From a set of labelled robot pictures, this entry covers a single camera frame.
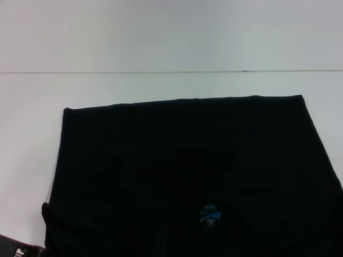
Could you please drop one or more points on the black shirt with FREE print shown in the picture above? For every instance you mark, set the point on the black shirt with FREE print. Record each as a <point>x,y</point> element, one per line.
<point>187,160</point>

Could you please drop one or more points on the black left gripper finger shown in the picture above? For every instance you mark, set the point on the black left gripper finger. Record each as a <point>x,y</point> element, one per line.
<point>37,251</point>

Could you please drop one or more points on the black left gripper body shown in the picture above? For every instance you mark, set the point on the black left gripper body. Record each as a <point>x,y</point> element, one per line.
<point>10,249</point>

